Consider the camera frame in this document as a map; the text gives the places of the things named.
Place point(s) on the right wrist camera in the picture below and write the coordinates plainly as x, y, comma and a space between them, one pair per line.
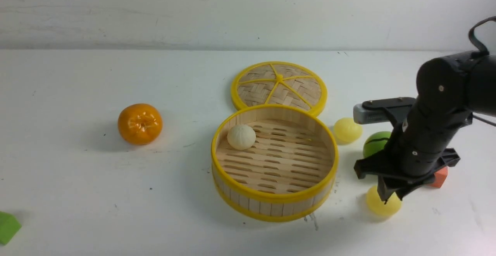
393, 110

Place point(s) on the yellow bun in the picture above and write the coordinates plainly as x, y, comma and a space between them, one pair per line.
379, 207
347, 131

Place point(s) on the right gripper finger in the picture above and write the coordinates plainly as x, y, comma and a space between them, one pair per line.
385, 188
405, 188

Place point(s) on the bamboo steamer tray yellow rims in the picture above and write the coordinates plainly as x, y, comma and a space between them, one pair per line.
288, 172

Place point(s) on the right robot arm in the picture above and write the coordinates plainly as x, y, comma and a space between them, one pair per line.
450, 90

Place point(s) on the orange toy tangerine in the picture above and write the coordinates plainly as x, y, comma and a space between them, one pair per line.
139, 124

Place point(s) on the green block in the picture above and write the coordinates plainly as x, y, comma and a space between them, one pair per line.
9, 226

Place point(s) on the white bun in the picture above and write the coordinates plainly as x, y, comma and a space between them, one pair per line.
241, 137

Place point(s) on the orange foam cube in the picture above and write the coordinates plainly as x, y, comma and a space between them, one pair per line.
440, 177

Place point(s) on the woven bamboo steamer lid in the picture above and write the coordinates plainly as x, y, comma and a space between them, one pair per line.
282, 83

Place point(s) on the green toy watermelon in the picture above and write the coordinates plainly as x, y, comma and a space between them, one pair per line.
375, 143

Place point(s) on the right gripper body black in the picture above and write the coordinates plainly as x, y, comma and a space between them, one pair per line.
417, 147

